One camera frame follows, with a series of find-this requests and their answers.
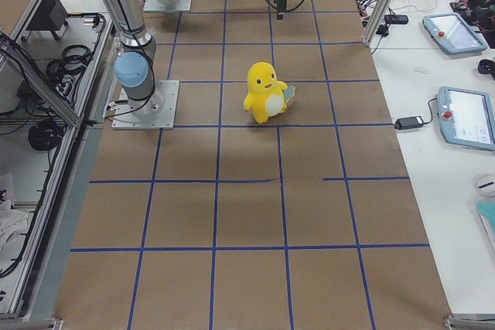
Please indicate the blue teach pendant near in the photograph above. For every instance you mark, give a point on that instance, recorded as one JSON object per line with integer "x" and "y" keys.
{"x": 466, "y": 118}

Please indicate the blue teach pendant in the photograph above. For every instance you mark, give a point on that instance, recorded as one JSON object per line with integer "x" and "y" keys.
{"x": 466, "y": 118}
{"x": 453, "y": 34}

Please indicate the yellow plush toy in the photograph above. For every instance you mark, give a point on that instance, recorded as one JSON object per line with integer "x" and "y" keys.
{"x": 266, "y": 95}

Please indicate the blue teach pendant far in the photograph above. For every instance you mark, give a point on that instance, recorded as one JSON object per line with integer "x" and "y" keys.
{"x": 453, "y": 34}

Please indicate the white crumpled cloth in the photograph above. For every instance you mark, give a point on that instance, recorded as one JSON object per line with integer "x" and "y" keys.
{"x": 13, "y": 221}

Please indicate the black power adapter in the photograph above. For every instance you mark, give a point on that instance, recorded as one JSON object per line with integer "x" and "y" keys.
{"x": 406, "y": 123}

